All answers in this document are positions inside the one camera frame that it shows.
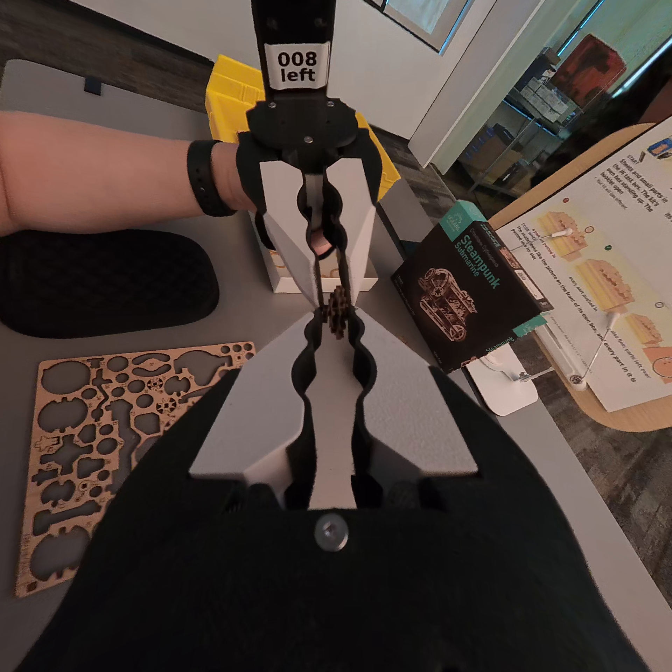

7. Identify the white cardboard box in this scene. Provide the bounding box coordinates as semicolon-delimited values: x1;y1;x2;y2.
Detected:
256;210;380;295

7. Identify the instruction sheet on board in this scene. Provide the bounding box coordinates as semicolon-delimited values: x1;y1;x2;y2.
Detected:
487;117;672;434

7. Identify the metal storage shelf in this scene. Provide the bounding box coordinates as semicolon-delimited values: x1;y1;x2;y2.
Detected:
461;46;585;196

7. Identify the white wire display stand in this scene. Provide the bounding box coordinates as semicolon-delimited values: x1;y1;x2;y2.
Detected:
465;344;558;417

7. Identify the person's left forearm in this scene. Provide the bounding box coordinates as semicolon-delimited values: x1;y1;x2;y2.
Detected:
0;111;199;238

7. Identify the person's left hand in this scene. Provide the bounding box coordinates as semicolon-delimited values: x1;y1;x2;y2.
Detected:
212;141;259;213

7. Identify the small wooden gear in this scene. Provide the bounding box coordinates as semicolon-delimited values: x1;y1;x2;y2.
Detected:
324;286;349;340

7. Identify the black wrist watch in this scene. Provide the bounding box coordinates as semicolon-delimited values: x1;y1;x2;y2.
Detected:
187;139;238;217

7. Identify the dark model kit box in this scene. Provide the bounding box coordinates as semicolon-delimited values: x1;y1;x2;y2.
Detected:
391;200;555;375

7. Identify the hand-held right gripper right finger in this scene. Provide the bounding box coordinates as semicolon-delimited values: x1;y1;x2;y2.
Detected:
348;309;480;506

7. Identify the yellow plastic bin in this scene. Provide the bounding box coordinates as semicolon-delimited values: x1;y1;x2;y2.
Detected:
206;54;401;207

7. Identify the black wrist rest pad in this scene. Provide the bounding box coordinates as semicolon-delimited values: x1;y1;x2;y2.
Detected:
0;230;221;340

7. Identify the printed instruction poster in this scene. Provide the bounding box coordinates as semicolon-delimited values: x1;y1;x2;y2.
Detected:
496;123;672;413

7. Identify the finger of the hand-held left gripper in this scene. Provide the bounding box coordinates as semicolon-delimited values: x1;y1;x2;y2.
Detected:
317;155;379;306
259;159;322;309

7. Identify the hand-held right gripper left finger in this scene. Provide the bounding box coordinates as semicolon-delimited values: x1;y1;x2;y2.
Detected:
188;310;322;509

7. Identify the laser-cut wooden parts sheet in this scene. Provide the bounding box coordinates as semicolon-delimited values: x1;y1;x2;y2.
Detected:
14;341;257;600

